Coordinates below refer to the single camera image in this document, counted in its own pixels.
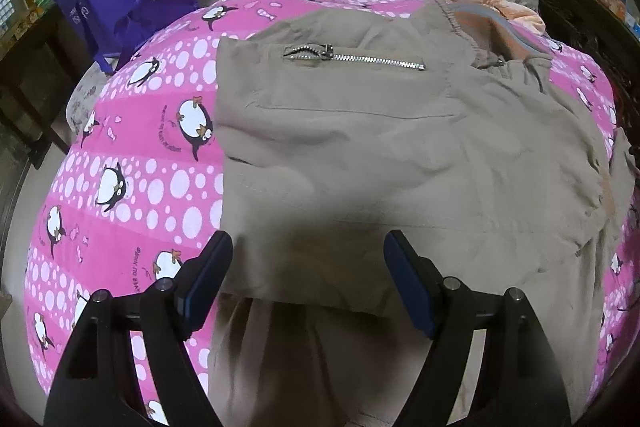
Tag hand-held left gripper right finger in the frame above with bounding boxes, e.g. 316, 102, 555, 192
383, 230, 601, 427

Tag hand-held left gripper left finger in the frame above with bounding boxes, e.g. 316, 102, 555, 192
44, 231, 234, 427

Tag beige zip pocket pants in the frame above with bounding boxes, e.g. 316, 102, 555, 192
207, 0, 638, 427

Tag pink penguin print blanket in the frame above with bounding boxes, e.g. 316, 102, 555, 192
25, 0, 631, 427

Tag dark wooden side table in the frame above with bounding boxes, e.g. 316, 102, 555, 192
0, 2, 96, 172

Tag dark carved wooden furniture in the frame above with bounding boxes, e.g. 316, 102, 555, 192
527, 0, 640, 132

